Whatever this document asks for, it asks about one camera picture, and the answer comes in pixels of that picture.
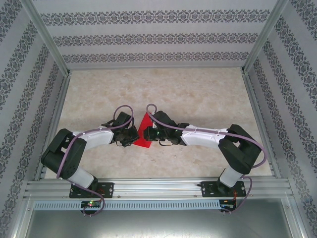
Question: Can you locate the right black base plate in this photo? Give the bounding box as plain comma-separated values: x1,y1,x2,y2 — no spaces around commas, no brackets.
201,180,247,198

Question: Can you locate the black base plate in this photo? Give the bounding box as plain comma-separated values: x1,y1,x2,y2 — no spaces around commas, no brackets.
68,182,115,199
201,180,247,198

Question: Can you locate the slotted grey cable duct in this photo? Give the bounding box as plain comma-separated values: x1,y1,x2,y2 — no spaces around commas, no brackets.
33,200,237,211

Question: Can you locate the aluminium side rail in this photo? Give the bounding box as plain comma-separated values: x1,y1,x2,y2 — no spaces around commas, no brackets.
242,71,282,178
33,71,72,181

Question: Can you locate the red square paper sheet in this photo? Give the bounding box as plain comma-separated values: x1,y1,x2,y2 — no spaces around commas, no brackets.
132,113,155,149

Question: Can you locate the grey metal sheet panel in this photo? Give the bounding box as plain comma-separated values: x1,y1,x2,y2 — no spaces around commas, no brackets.
24,210,298,238

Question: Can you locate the aluminium mounting rail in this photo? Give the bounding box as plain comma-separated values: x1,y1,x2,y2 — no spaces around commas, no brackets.
23,177,294,199

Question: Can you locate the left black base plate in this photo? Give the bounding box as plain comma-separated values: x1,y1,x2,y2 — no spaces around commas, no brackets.
68,182,115,199

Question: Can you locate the aluminium frame post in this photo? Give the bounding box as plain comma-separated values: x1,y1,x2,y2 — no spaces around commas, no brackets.
21,0,72,76
241,0,289,74

